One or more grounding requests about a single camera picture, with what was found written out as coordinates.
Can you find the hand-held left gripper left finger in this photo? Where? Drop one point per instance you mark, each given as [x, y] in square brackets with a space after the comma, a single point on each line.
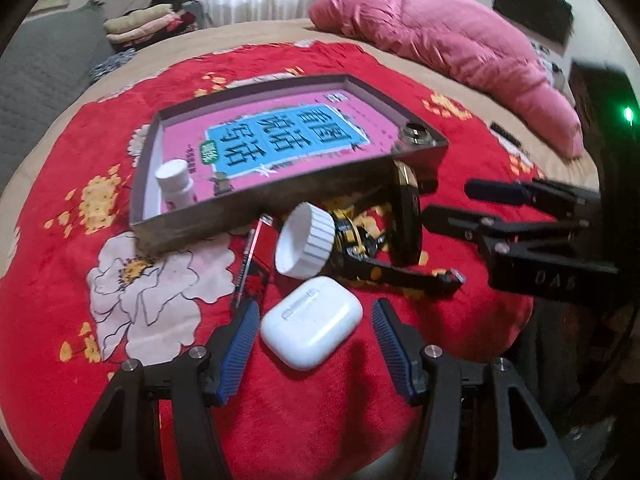
[240, 340]

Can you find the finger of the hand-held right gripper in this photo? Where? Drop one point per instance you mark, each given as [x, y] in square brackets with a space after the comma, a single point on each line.
[500, 191]
[500, 245]

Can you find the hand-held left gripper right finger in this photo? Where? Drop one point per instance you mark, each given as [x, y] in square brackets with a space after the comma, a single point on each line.
[392, 340]

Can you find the black and yellow wristwatch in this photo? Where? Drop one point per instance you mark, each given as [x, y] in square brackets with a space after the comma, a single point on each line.
[400, 277]

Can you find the white earbuds case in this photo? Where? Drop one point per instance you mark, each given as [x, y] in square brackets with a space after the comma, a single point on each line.
[310, 325]

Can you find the round black compact gold rim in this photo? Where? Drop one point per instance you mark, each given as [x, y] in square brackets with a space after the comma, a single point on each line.
[407, 220]

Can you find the shallow grey cardboard box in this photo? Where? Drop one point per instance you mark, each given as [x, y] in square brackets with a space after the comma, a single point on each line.
[240, 220]

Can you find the dark patterned rectangular object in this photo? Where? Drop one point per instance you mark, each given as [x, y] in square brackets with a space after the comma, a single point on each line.
[505, 135]

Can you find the dark slim pen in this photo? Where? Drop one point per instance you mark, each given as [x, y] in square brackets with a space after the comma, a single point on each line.
[247, 255]

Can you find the red floral blanket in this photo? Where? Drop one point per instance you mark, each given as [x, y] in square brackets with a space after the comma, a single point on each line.
[325, 410]

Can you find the small glass jar black lid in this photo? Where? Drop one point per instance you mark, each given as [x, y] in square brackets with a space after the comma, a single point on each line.
[416, 134]

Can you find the pink quilt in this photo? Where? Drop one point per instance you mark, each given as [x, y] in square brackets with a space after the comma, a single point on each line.
[450, 45]

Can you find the white pill bottle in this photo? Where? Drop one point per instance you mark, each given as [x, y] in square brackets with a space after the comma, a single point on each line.
[175, 180]

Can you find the pink and blue book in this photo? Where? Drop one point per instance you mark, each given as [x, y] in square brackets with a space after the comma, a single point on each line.
[280, 140]

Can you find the beige bed sheet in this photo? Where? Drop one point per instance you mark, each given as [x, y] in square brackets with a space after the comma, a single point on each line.
[280, 32]

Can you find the blue patterned cloth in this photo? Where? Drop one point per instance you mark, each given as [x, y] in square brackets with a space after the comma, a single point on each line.
[107, 66]

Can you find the grey quilted cover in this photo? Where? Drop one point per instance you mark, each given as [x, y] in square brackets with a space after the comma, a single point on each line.
[45, 75]

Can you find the stack of folded clothes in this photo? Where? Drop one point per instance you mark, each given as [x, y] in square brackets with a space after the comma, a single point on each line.
[145, 22]

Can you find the dark wall frame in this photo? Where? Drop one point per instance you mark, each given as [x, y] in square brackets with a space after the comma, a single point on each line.
[530, 5]

